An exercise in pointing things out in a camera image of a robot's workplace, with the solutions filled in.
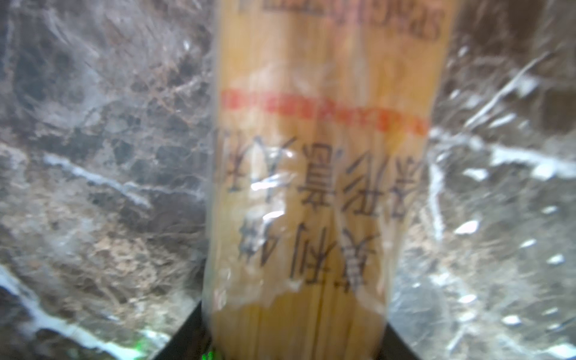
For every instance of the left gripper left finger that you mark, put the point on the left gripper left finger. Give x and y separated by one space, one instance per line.
190 342

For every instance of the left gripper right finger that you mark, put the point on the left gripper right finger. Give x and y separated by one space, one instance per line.
394 348

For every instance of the brown blue-end spaghetti pack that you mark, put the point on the brown blue-end spaghetti pack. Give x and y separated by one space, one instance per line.
322 116

